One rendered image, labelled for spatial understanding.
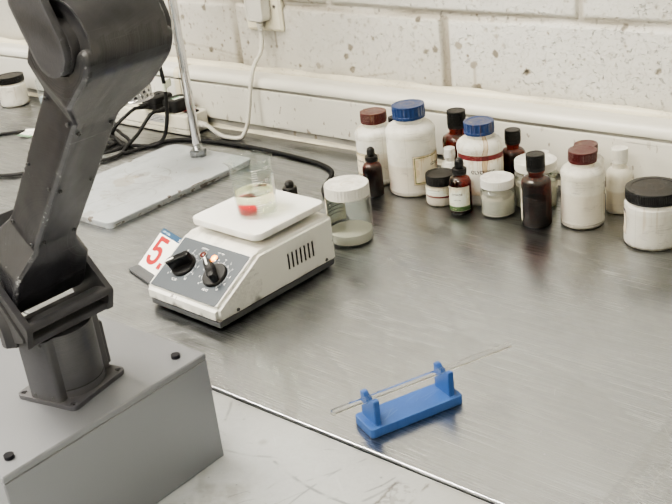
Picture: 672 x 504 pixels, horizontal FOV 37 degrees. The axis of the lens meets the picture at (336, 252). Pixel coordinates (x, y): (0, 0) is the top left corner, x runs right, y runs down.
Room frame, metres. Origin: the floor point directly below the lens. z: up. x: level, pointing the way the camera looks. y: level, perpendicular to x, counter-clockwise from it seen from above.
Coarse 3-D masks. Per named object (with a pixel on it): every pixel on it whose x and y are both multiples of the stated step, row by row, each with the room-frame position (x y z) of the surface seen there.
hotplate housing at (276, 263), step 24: (312, 216) 1.13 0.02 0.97; (216, 240) 1.10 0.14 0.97; (240, 240) 1.09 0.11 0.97; (264, 240) 1.08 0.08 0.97; (288, 240) 1.08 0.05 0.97; (312, 240) 1.11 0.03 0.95; (264, 264) 1.05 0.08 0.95; (288, 264) 1.07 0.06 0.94; (312, 264) 1.10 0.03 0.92; (240, 288) 1.02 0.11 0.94; (264, 288) 1.04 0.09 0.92; (288, 288) 1.07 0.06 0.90; (192, 312) 1.03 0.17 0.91; (216, 312) 1.00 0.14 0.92; (240, 312) 1.02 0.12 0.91
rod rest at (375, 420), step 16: (432, 384) 0.82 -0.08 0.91; (448, 384) 0.79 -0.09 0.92; (400, 400) 0.80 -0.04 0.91; (416, 400) 0.79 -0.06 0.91; (432, 400) 0.79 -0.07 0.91; (448, 400) 0.79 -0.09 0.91; (368, 416) 0.77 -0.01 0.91; (384, 416) 0.77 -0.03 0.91; (400, 416) 0.77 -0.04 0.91; (416, 416) 0.77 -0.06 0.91; (368, 432) 0.76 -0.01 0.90; (384, 432) 0.76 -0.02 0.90
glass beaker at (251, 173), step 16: (240, 160) 1.14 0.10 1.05; (256, 160) 1.10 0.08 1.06; (240, 176) 1.10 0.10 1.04; (256, 176) 1.10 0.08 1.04; (272, 176) 1.12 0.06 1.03; (240, 192) 1.10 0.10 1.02; (256, 192) 1.10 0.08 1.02; (272, 192) 1.11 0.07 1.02; (240, 208) 1.11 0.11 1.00; (256, 208) 1.10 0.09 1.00; (272, 208) 1.11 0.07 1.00
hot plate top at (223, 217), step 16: (288, 192) 1.18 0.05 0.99; (208, 208) 1.16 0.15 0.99; (224, 208) 1.15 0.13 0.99; (288, 208) 1.12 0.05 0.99; (304, 208) 1.12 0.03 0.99; (320, 208) 1.13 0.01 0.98; (208, 224) 1.11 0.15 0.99; (224, 224) 1.10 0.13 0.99; (240, 224) 1.09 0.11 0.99; (256, 224) 1.08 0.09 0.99; (272, 224) 1.08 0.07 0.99; (288, 224) 1.09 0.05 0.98; (256, 240) 1.06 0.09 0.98
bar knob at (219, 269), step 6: (204, 258) 1.05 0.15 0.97; (204, 264) 1.04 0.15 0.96; (210, 264) 1.04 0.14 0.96; (216, 264) 1.05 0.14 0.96; (222, 264) 1.05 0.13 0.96; (210, 270) 1.03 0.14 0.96; (216, 270) 1.04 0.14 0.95; (222, 270) 1.04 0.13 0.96; (204, 276) 1.04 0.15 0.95; (210, 276) 1.02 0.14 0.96; (216, 276) 1.03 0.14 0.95; (222, 276) 1.03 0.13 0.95; (204, 282) 1.04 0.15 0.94; (210, 282) 1.03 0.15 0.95; (216, 282) 1.03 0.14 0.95
